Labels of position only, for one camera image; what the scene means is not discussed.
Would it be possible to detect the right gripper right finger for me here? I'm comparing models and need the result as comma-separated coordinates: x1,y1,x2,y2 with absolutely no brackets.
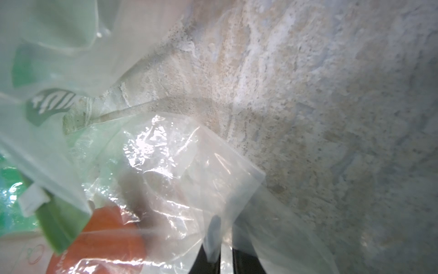
232,249,266,274

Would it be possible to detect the blue-zip bag of oranges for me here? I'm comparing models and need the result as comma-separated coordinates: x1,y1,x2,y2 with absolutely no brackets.
0,111,339,274

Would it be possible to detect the green-zip bag of oranges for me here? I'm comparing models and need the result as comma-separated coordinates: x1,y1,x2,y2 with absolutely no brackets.
1,1,189,253

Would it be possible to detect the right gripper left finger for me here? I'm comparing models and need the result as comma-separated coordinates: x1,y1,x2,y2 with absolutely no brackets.
188,245,221,274

